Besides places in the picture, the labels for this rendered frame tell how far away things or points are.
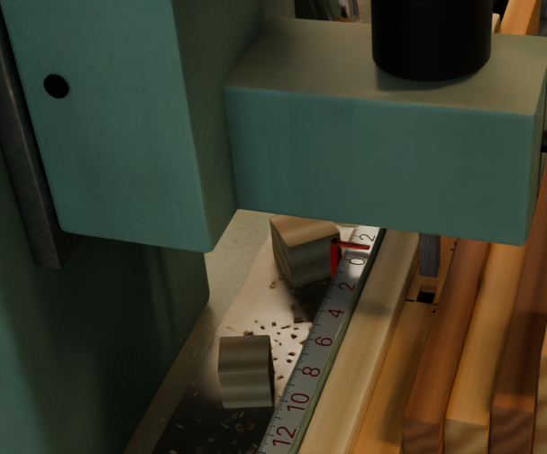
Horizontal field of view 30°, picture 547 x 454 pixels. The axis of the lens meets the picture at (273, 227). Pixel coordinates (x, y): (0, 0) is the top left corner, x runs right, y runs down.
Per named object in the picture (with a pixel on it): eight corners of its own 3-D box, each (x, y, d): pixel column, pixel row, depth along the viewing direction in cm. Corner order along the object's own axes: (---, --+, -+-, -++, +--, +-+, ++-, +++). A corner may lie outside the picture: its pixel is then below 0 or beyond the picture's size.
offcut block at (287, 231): (322, 242, 79) (319, 202, 77) (342, 272, 76) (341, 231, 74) (273, 258, 78) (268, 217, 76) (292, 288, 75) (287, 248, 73)
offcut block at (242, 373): (274, 370, 69) (269, 333, 67) (273, 406, 66) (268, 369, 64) (225, 372, 69) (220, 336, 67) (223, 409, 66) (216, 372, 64)
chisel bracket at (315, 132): (524, 276, 46) (537, 114, 41) (232, 235, 51) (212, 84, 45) (545, 183, 52) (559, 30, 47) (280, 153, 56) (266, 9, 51)
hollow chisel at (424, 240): (436, 278, 52) (437, 198, 49) (419, 276, 52) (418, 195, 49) (440, 267, 53) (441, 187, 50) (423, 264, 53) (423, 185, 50)
